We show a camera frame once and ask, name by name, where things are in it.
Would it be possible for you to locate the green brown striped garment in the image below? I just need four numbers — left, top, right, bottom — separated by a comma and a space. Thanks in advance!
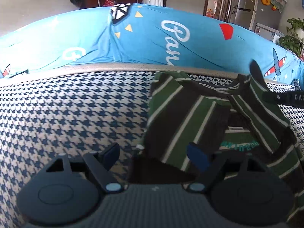
128, 61, 303, 227

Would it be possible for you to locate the silver refrigerator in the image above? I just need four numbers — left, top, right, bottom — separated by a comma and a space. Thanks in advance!
229, 0, 281, 32

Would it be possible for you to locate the blue printed sofa back cover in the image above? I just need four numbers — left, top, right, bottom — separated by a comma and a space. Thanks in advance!
1, 4, 303, 83

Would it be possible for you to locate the green potted plant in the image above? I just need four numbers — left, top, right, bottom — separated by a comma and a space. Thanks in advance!
277, 17, 303, 58

